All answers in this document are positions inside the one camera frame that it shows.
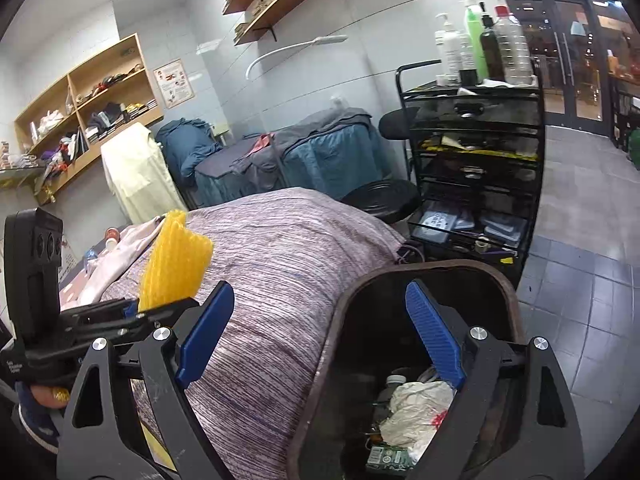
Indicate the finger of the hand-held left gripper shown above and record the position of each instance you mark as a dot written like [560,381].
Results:
[165,312]
[100,309]

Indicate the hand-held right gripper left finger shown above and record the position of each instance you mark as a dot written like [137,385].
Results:
[205,340]

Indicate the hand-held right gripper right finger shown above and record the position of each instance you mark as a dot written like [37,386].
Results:
[435,335]

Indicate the yellow foam net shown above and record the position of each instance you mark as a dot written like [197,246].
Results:
[170,260]

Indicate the small plastic bottle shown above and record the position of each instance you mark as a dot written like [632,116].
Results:
[397,382]

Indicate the brown trash bin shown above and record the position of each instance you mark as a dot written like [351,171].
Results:
[370,320]

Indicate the white plastic bag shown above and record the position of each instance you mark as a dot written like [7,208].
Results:
[410,420]

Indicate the green and white carton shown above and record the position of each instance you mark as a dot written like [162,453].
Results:
[390,457]

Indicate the person's left hand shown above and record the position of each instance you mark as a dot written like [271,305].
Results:
[47,395]

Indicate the clear plastic water bottle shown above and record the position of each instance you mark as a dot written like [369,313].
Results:
[91,260]

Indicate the red paper cup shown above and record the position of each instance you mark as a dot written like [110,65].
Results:
[113,233]

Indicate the dark blue shoe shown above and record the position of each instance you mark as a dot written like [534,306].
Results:
[37,427]

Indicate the cream cloth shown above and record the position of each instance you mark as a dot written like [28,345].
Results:
[140,175]

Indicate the black stool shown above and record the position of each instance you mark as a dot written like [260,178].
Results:
[380,197]

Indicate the blue bedding pile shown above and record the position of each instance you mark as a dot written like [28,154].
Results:
[185,145]

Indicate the red cloth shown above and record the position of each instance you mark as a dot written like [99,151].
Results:
[261,142]

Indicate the wooden bookshelf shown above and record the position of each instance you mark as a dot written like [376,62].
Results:
[100,60]

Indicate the black metal cart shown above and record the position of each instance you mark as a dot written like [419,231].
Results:
[475,110]

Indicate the white floor lamp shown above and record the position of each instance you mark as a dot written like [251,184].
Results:
[280,52]

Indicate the white pump bottle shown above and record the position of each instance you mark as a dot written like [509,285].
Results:
[447,50]

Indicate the dark brown bottle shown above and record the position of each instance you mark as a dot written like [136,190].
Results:
[492,50]

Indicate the clear bottle red cap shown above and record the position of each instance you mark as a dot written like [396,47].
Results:
[515,50]

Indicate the green pump bottle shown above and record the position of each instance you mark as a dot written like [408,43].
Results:
[475,35]

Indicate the glass door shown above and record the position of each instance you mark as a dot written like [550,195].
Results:
[565,60]

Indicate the wall poster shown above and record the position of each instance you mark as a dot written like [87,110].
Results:
[173,84]

